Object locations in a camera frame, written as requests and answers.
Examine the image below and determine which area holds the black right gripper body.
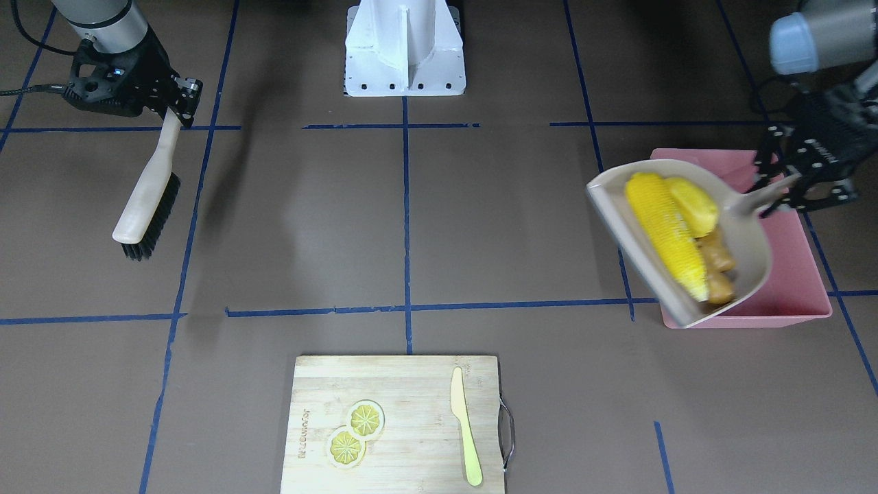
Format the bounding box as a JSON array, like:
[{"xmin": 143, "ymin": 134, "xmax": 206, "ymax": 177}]
[{"xmin": 63, "ymin": 28, "xmax": 203, "ymax": 128}]

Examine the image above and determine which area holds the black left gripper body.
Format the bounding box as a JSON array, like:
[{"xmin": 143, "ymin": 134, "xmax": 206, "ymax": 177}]
[{"xmin": 751, "ymin": 86, "xmax": 877, "ymax": 213}]

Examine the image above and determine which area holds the beige plastic dustpan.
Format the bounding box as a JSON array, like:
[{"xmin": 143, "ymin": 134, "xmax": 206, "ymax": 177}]
[{"xmin": 587, "ymin": 158, "xmax": 800, "ymax": 328}]

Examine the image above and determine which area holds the beige hand brush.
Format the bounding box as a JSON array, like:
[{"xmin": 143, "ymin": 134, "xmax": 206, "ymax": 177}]
[{"xmin": 112, "ymin": 110, "xmax": 180, "ymax": 261}]

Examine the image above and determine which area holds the yellow toy potato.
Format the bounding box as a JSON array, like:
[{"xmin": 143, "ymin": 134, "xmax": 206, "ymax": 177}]
[{"xmin": 664, "ymin": 177, "xmax": 720, "ymax": 238}]

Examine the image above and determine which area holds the brown toy ginger root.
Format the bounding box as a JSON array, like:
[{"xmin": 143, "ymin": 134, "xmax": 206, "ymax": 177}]
[{"xmin": 696, "ymin": 227, "xmax": 736, "ymax": 305}]

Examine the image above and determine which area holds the yellow toy corn cob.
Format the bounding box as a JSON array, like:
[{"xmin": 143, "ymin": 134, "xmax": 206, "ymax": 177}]
[{"xmin": 624, "ymin": 172, "xmax": 709, "ymax": 301}]

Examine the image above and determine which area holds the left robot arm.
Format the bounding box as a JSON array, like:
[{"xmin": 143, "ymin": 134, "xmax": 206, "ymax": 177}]
[{"xmin": 750, "ymin": 1, "xmax": 877, "ymax": 218}]

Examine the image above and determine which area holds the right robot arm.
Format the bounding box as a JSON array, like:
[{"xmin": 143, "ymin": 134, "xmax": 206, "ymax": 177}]
[{"xmin": 54, "ymin": 1, "xmax": 203, "ymax": 129}]

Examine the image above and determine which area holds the pink plastic bin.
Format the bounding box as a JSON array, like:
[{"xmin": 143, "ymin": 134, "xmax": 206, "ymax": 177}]
[{"xmin": 650, "ymin": 149, "xmax": 832, "ymax": 329}]

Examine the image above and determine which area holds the bamboo cutting board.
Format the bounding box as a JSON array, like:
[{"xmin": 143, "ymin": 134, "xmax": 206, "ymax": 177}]
[{"xmin": 279, "ymin": 355, "xmax": 511, "ymax": 493}]

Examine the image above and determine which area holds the yellow plastic knife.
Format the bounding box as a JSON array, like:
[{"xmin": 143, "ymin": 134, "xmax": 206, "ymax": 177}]
[{"xmin": 449, "ymin": 366, "xmax": 484, "ymax": 487}]

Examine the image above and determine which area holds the white pillar mount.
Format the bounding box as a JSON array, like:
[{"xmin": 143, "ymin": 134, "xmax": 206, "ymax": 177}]
[{"xmin": 343, "ymin": 1, "xmax": 467, "ymax": 97}]

